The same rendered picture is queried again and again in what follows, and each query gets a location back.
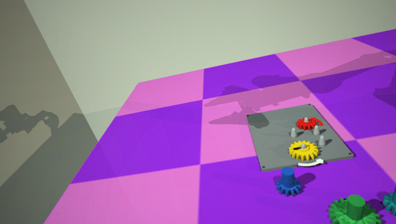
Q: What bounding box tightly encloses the yellow gear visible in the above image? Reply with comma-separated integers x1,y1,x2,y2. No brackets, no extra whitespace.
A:
289,141,318,161

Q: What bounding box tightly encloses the blue gear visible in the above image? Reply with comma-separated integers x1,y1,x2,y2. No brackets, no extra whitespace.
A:
276,167,302,197

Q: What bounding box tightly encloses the grey flat board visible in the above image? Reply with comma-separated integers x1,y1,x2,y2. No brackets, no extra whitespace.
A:
246,103,354,172

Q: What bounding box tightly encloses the red gear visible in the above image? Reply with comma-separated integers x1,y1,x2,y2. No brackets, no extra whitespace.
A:
297,118,317,131

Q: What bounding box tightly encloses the white curved arrow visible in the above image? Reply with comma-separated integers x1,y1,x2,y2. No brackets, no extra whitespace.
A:
298,159,323,166

